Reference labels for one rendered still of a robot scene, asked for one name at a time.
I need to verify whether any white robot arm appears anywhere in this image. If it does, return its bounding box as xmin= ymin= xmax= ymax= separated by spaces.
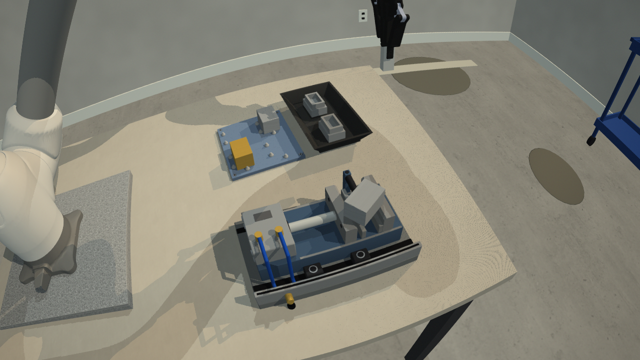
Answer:
xmin=0 ymin=0 xmax=83 ymax=291

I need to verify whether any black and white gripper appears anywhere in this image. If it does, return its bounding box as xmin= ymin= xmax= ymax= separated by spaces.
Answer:
xmin=371 ymin=0 xmax=410 ymax=72

